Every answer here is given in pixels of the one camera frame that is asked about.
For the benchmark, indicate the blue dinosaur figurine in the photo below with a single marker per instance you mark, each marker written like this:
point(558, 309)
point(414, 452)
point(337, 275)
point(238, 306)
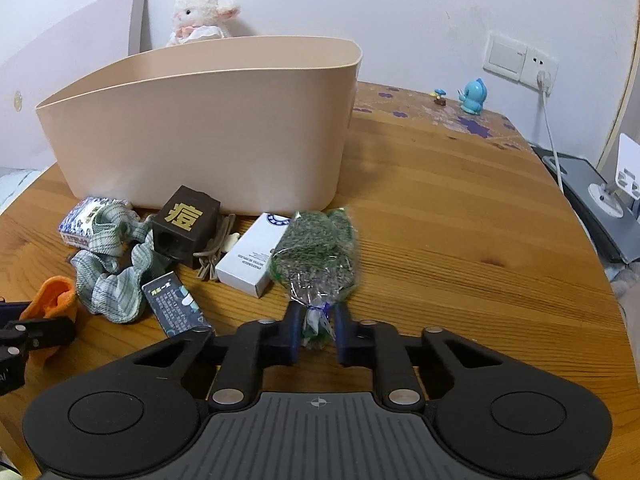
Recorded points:
point(473, 96)

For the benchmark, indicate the green plaid scrunchie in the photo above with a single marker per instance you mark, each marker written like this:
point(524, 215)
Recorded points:
point(118, 261)

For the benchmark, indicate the lilac bed headboard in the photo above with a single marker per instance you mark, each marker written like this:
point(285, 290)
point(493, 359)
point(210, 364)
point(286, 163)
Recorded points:
point(96, 35)

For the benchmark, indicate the white phone stand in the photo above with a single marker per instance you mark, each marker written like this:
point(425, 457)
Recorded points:
point(626, 179)

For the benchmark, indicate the dark brown cube box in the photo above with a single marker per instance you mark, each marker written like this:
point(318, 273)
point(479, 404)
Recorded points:
point(184, 225)

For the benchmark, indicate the white wall switch socket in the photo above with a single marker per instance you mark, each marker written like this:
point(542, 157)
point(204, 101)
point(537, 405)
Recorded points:
point(522, 64)

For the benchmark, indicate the white rectangular box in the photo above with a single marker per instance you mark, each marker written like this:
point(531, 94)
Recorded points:
point(245, 267)

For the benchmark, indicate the grey laptop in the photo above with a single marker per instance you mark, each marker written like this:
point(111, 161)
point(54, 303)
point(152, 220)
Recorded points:
point(617, 239)

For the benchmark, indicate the orange cloth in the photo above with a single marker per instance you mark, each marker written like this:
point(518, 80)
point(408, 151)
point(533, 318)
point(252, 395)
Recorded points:
point(56, 298)

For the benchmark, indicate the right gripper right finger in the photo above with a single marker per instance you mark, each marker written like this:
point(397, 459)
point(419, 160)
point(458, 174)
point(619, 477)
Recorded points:
point(378, 347)

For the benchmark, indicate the green dried herb bag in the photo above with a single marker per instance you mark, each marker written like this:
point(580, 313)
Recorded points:
point(317, 262)

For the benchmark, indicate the floral table mat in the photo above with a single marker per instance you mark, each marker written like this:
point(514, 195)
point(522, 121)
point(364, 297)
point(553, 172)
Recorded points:
point(419, 110)

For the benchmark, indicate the beige plastic storage basket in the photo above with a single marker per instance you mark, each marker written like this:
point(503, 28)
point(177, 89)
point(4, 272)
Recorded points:
point(257, 122)

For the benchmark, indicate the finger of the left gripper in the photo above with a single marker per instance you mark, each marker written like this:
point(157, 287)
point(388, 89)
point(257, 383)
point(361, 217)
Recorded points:
point(38, 333)

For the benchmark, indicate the blue white tissue pack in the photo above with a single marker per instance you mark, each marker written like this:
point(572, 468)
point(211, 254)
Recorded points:
point(76, 227)

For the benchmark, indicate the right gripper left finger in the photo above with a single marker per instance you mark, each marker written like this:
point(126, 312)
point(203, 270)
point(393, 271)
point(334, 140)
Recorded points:
point(254, 347)

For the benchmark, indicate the small mushroom figurine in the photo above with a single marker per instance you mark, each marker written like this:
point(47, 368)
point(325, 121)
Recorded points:
point(440, 97)

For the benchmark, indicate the white plush lamb toy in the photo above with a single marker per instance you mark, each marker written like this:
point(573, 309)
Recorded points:
point(196, 20)

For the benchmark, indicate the dark blue card box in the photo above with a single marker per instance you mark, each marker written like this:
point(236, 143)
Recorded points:
point(173, 305)

